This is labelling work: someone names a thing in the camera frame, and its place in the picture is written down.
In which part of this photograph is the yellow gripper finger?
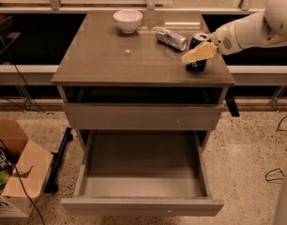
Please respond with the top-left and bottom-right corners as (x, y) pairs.
(181, 41), (218, 64)

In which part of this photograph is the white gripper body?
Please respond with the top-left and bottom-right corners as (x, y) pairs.
(210, 24), (242, 55)

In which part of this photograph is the blue pepsi can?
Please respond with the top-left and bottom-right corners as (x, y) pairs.
(186, 32), (209, 73)

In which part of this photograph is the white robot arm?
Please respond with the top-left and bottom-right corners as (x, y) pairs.
(182, 0), (287, 64)

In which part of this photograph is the crushed silver can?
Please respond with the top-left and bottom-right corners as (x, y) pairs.
(156, 28), (188, 52)

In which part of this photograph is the grey drawer cabinet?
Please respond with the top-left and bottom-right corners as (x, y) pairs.
(52, 10), (234, 145)

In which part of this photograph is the closed grey top drawer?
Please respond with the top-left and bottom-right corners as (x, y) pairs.
(64, 103), (222, 130)

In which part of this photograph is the open grey middle drawer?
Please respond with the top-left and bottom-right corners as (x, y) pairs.
(61, 130), (223, 217)

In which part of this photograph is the white ceramic bowl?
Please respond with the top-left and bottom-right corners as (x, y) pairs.
(113, 9), (143, 34)

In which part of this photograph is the black floor bar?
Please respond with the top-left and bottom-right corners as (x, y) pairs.
(44, 127), (73, 194)

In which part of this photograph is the open cardboard box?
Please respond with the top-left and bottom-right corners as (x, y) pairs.
(0, 119), (53, 218)

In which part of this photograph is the black snack bag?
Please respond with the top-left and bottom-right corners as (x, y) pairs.
(0, 148), (12, 172)

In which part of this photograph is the green snack bag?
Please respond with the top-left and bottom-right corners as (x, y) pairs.
(0, 169), (11, 195)

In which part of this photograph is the white window ledge rail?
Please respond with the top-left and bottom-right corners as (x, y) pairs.
(0, 65), (287, 86)

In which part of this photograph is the black cable right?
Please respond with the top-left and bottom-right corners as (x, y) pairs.
(264, 112), (287, 183)

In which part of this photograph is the black cable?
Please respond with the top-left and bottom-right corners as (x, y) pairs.
(264, 112), (287, 183)
(0, 35), (48, 225)

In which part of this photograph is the black cable left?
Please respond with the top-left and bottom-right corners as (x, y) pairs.
(0, 35), (48, 225)

